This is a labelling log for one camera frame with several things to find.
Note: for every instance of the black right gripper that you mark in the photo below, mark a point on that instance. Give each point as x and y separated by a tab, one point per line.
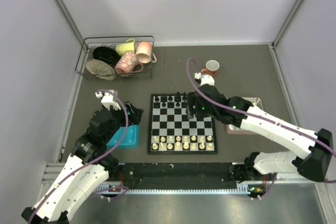
192	100

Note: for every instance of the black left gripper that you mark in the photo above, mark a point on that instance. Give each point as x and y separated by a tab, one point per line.
135	116

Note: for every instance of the white corner rook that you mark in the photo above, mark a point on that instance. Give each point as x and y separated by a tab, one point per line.
154	146
209	146

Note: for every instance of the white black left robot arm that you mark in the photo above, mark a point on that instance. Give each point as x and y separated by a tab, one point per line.
89	164

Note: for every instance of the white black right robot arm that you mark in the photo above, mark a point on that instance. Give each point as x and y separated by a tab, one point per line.
308	152

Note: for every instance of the black chess pieces row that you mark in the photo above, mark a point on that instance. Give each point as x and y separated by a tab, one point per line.
169	100

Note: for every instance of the black white chess board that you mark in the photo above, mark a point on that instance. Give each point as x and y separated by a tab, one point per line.
175	122

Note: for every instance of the blue plastic tray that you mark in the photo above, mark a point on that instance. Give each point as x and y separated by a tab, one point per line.
129	141

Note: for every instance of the orange ceramic mug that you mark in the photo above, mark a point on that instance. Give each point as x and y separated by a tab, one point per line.
211	68

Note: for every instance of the white king piece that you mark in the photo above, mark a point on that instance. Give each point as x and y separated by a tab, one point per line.
186	145

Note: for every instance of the white queen piece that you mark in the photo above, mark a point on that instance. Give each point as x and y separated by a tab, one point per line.
177	146

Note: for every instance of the pink floral ceramic mug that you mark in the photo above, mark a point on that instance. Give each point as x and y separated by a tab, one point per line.
129	63

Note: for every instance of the speckled grey plate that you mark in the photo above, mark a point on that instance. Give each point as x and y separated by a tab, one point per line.
100	69

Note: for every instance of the pink metal tray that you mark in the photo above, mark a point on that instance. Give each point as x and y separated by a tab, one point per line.
231	129

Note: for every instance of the pink white ceramic mug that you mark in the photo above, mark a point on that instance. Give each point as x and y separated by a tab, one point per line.
145	53

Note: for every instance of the black scalloped bowl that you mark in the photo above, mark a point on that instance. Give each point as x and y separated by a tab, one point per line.
107	55

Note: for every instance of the yellow ceramic mug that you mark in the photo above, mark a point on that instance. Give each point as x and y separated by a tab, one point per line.
128	45

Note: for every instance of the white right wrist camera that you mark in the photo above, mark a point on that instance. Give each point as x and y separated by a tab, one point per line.
203	79

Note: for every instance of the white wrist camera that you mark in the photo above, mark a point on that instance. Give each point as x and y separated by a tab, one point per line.
108	99
203	79

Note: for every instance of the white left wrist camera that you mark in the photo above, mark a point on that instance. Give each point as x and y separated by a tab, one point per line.
108	99

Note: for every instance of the black wire dish rack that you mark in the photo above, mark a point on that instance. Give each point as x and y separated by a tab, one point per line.
91	43

